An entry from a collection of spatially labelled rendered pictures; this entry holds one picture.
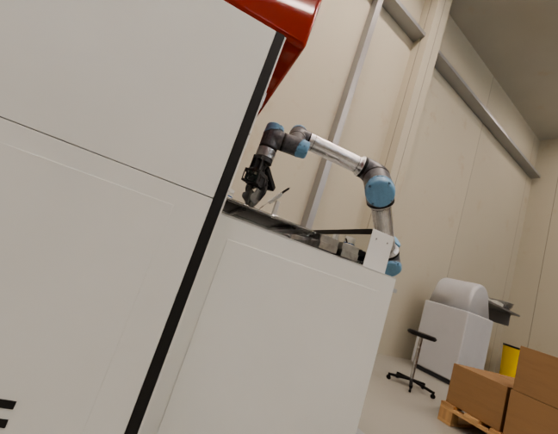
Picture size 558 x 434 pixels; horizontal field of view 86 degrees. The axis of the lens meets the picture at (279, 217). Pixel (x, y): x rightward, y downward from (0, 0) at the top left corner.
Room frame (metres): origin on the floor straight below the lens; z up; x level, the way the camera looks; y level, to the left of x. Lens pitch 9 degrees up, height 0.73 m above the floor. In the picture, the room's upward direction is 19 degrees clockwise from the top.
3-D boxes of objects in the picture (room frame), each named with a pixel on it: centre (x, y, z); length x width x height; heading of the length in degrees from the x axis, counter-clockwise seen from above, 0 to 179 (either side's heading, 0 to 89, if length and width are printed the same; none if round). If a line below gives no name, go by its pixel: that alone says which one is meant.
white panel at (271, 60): (0.98, 0.24, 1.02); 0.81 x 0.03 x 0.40; 17
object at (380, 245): (1.27, -0.29, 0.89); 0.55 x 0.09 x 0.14; 17
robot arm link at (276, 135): (1.14, 0.13, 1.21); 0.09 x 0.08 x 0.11; 93
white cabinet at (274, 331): (1.34, 0.00, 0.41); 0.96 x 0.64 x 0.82; 17
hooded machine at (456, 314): (4.39, -2.95, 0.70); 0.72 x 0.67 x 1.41; 121
